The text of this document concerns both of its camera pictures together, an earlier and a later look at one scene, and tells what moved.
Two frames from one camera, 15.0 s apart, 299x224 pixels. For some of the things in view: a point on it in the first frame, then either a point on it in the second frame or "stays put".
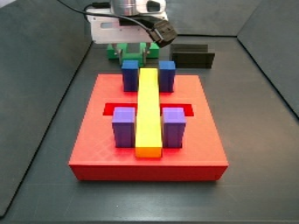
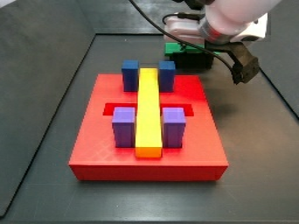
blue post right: x=166 y=76 stays put
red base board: x=98 y=161 stays put
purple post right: x=173 y=127 stays put
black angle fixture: x=192 y=56 stays put
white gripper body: x=114 y=28 -> x=186 y=28
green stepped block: x=141 y=57 -> x=174 y=46
